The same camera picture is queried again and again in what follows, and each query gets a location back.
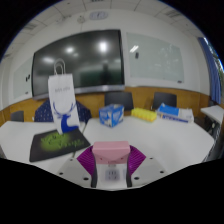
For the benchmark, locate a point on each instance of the blue curtain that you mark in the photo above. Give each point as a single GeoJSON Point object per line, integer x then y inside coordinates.
{"type": "Point", "coordinates": [211, 73]}

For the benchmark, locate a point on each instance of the blue dotted chair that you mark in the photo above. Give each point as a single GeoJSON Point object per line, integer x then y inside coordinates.
{"type": "Point", "coordinates": [42, 111]}

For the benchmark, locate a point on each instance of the blue tissue box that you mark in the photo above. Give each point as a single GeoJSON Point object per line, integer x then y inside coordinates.
{"type": "Point", "coordinates": [110, 116]}

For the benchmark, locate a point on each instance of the large black wall screen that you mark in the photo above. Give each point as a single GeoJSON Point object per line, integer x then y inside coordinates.
{"type": "Point", "coordinates": [80, 61]}

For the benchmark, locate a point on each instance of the black mouse pad green print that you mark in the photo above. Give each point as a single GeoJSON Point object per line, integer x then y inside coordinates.
{"type": "Point", "coordinates": [56, 145]}

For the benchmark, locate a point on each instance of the blue and white book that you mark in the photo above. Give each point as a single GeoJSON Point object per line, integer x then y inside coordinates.
{"type": "Point", "coordinates": [173, 112]}

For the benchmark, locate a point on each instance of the pink charger block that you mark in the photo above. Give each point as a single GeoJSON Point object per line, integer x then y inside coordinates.
{"type": "Point", "coordinates": [110, 151]}

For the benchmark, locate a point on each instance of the white ceiling smoke detector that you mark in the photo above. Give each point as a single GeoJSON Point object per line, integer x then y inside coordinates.
{"type": "Point", "coordinates": [81, 19]}

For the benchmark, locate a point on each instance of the wide glass whiteboard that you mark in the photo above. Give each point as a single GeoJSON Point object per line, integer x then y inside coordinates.
{"type": "Point", "coordinates": [155, 56]}

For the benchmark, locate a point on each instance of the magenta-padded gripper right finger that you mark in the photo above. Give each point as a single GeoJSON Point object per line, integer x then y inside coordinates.
{"type": "Point", "coordinates": [136, 162]}

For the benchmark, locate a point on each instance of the group of black chairs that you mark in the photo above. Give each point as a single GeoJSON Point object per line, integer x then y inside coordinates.
{"type": "Point", "coordinates": [118, 99]}

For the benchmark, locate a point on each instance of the white wall clock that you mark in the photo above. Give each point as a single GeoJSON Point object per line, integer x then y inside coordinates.
{"type": "Point", "coordinates": [98, 15]}

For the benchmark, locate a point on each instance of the narrow glass whiteboard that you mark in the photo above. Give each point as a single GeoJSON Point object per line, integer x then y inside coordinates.
{"type": "Point", "coordinates": [23, 78]}

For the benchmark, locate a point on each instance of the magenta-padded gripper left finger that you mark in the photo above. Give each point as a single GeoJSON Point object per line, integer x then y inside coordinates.
{"type": "Point", "coordinates": [86, 163]}

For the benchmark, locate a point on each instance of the yellow flat box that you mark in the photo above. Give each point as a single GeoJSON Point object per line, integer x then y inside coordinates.
{"type": "Point", "coordinates": [143, 114]}

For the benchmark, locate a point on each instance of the white paper bag blue deer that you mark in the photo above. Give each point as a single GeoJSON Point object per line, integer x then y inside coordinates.
{"type": "Point", "coordinates": [63, 96]}

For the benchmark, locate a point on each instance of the small white side desk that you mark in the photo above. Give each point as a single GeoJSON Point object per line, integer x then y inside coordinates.
{"type": "Point", "coordinates": [213, 114]}

